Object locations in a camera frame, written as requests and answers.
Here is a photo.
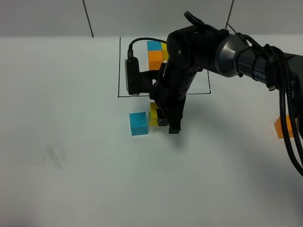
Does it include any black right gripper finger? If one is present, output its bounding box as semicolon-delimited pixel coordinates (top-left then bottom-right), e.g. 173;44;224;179
157;100;182;134
156;108;169;127

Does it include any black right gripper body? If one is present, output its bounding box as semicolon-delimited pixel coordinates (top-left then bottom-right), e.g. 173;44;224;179
140;59;201;104

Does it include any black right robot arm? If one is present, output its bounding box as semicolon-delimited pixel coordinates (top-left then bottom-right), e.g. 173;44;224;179
128;25;303;134

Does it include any orange template block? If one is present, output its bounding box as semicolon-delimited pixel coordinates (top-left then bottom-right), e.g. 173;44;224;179
148;50;165;70

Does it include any yellow template block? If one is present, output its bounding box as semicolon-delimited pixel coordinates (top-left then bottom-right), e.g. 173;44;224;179
161;43;169;61

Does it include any white template paper sheet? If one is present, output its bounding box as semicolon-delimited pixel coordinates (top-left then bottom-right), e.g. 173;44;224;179
118;37;211;97

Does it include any blue template block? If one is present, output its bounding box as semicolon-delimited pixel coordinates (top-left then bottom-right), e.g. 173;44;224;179
147;41;162;52

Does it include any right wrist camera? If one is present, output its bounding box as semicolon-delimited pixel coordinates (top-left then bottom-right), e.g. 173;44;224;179
125;57;140;97

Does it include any black right camera cable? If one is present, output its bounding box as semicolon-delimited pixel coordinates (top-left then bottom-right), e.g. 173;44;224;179
127;10;303;178

